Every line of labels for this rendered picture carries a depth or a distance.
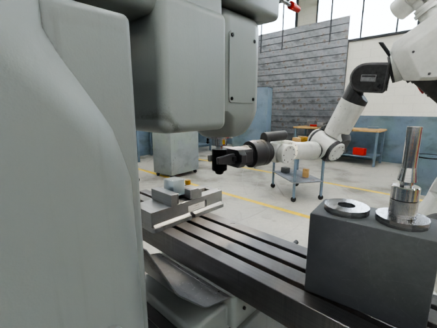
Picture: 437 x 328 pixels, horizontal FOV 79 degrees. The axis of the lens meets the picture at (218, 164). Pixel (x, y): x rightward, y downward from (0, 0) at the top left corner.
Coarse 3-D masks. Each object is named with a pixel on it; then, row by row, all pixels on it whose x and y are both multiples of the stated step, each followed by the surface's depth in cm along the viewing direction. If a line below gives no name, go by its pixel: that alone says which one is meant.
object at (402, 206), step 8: (392, 192) 51; (392, 200) 51; (400, 200) 50; (408, 200) 49; (416, 200) 49; (392, 208) 51; (400, 208) 50; (408, 208) 49; (416, 208) 50; (392, 216) 51; (400, 216) 50; (408, 216) 50; (416, 216) 50
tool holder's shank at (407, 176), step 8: (408, 128) 48; (416, 128) 47; (408, 136) 48; (416, 136) 48; (408, 144) 49; (416, 144) 48; (408, 152) 49; (416, 152) 48; (408, 160) 49; (416, 160) 49; (408, 168) 49; (416, 168) 49; (400, 176) 50; (408, 176) 49; (416, 176) 49; (400, 184) 51; (408, 184) 50
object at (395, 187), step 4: (392, 184) 52; (396, 184) 52; (392, 188) 51; (396, 188) 50; (400, 188) 50; (404, 188) 49; (408, 188) 49; (412, 188) 49; (416, 188) 49; (420, 188) 49; (400, 192) 50; (404, 192) 49; (408, 192) 49; (412, 192) 49; (416, 192) 49; (420, 192) 49
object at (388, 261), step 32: (320, 224) 56; (352, 224) 52; (384, 224) 51; (416, 224) 48; (320, 256) 57; (352, 256) 53; (384, 256) 50; (416, 256) 47; (320, 288) 58; (352, 288) 54; (384, 288) 50; (416, 288) 47; (384, 320) 51; (416, 320) 48
